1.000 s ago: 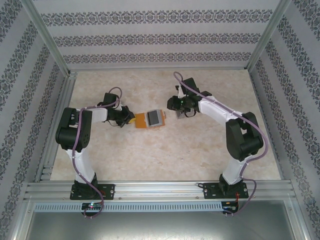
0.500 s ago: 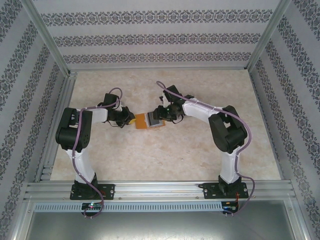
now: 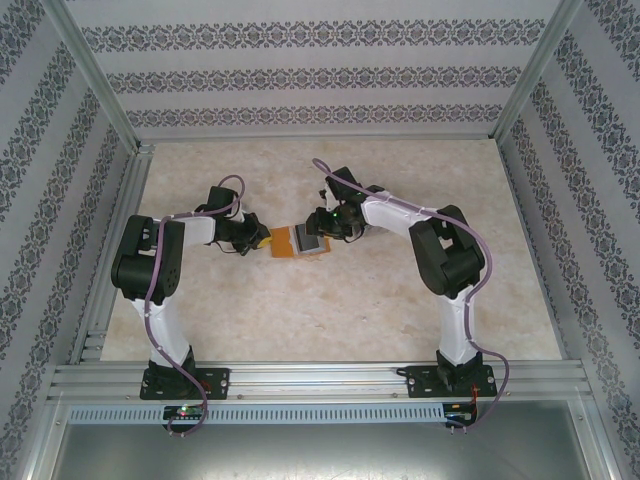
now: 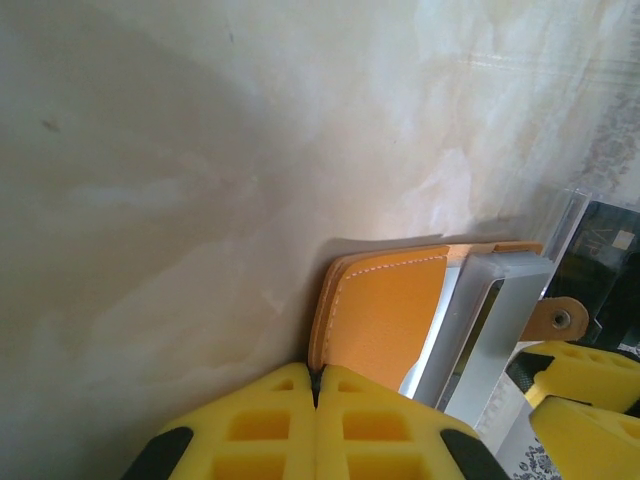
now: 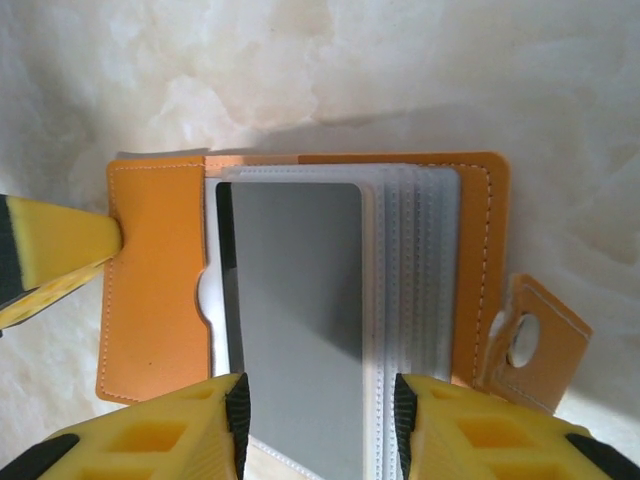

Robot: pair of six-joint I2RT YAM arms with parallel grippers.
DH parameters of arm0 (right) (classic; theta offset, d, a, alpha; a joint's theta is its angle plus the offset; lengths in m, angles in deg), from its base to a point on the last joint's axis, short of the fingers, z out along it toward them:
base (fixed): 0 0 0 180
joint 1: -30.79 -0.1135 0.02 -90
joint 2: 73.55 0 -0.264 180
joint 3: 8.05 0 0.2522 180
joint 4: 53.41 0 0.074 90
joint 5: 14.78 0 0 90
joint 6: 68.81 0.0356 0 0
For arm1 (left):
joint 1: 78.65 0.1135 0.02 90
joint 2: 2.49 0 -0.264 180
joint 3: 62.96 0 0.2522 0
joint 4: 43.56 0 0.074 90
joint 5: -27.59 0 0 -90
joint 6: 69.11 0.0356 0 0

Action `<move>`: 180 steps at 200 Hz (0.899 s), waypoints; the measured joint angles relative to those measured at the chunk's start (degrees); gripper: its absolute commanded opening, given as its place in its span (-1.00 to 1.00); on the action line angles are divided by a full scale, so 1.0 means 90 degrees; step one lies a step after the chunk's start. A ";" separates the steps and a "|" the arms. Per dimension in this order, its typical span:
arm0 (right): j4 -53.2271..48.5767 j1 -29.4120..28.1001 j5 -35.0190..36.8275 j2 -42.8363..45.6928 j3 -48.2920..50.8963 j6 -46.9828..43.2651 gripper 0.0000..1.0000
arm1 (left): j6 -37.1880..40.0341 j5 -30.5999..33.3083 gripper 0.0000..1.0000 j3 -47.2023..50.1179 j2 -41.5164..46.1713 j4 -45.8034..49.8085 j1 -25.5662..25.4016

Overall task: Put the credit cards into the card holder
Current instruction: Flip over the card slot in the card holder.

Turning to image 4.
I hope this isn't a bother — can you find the stack of plastic cards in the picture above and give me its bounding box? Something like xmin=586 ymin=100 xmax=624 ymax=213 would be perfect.
xmin=547 ymin=199 xmax=640 ymax=349

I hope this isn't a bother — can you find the orange leather card holder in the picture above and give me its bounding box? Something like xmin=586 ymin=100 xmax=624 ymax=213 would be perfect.
xmin=307 ymin=241 xmax=591 ymax=426

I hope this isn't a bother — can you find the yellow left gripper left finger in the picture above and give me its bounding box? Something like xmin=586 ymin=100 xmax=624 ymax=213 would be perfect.
xmin=119 ymin=360 xmax=319 ymax=480

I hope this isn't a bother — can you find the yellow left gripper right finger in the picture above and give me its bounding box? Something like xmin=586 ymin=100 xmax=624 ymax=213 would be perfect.
xmin=314 ymin=363 xmax=507 ymax=480

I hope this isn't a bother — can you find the clear acrylic card box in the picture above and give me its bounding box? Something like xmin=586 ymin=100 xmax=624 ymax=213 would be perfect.
xmin=537 ymin=185 xmax=640 ymax=351

